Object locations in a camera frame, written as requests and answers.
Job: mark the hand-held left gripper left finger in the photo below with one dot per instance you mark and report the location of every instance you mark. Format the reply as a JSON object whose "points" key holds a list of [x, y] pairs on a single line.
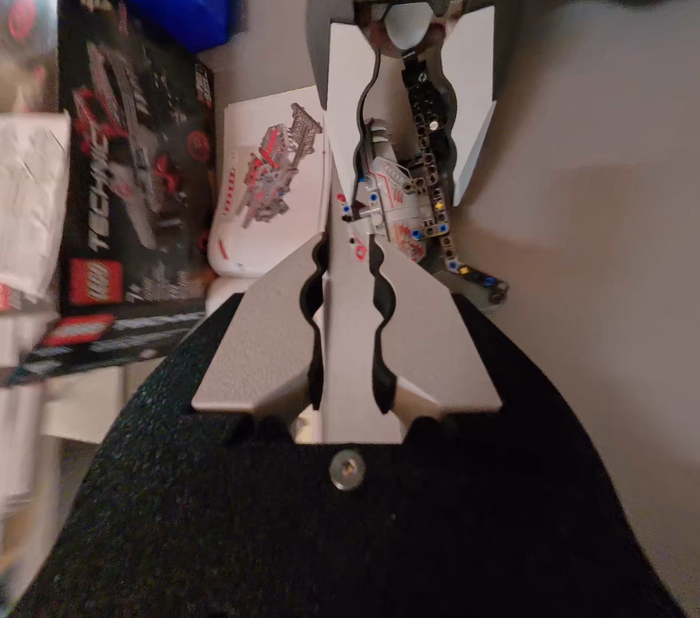
{"points": [[262, 350]]}

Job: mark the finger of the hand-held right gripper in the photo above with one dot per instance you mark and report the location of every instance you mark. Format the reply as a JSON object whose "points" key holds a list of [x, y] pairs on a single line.
{"points": [[342, 71], [473, 60]]}

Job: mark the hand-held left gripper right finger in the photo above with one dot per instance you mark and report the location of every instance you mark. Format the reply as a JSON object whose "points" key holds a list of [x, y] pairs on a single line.
{"points": [[432, 350]]}

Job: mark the grey red toy brick car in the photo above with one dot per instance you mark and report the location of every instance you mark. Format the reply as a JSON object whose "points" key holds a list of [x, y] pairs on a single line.
{"points": [[394, 185]]}

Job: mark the grey desk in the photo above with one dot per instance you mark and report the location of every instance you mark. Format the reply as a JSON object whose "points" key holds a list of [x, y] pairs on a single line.
{"points": [[574, 164]]}

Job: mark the white instruction booklet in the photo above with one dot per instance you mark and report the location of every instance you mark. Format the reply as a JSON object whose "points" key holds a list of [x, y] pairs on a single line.
{"points": [[246, 125]]}

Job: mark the black toy set box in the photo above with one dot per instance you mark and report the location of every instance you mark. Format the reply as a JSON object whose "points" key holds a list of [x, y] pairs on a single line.
{"points": [[126, 147]]}

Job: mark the crumpled white plastic bag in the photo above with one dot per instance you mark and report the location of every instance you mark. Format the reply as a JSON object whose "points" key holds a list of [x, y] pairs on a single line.
{"points": [[33, 202]]}

